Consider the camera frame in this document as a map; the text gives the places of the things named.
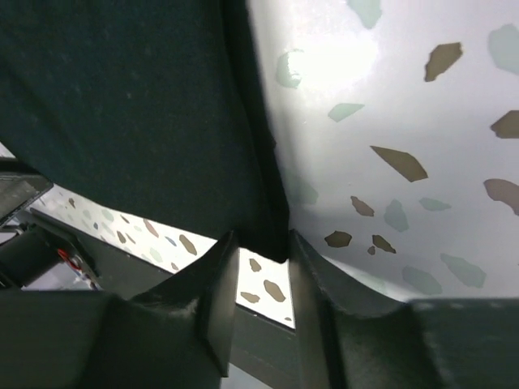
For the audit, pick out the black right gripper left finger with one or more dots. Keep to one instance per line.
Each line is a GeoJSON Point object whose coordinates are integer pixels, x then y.
{"type": "Point", "coordinates": [206, 290]}

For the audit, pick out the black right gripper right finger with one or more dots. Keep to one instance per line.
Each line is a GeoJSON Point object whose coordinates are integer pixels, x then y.
{"type": "Point", "coordinates": [320, 291]}

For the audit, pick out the black t shirt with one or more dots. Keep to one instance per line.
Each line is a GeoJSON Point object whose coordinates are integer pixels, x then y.
{"type": "Point", "coordinates": [152, 108]}

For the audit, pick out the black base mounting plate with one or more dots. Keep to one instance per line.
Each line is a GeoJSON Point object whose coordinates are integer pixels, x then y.
{"type": "Point", "coordinates": [262, 348]}

